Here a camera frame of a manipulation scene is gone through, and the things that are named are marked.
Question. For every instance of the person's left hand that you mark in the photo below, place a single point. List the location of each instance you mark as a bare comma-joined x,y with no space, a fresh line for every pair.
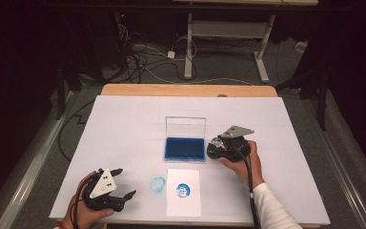
85,216

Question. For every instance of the large white board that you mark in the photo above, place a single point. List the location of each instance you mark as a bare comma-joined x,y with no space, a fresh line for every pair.
124,133

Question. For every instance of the aluminium rail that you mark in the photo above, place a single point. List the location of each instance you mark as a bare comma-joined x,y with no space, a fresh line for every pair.
35,168
340,165

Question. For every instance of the blue ink pad case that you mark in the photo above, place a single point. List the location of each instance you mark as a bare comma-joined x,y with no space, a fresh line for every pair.
185,148

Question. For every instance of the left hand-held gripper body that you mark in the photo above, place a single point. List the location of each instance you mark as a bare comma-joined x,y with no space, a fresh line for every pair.
103,187

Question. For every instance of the black stand leg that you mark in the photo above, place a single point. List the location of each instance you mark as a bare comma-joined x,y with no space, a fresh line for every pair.
322,108
60,95

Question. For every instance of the small clear blue cap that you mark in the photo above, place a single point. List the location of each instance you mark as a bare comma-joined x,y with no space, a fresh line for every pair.
157,184

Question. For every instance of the black round stamp cap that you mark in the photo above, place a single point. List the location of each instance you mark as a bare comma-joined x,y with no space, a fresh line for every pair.
213,151

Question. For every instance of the grey table grommet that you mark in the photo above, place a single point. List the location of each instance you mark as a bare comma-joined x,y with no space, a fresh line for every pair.
222,95

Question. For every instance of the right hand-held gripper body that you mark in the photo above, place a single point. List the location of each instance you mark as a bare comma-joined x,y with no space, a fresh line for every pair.
235,148

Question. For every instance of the person's right hand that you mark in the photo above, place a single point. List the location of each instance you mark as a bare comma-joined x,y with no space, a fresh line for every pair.
248,167

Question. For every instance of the white paper sheet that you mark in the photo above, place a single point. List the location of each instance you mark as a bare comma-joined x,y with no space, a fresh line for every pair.
189,203

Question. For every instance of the white power adapter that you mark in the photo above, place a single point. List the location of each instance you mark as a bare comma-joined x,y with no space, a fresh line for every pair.
171,54

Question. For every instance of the white metal desk frame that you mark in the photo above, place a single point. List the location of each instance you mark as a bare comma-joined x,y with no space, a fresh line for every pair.
228,30

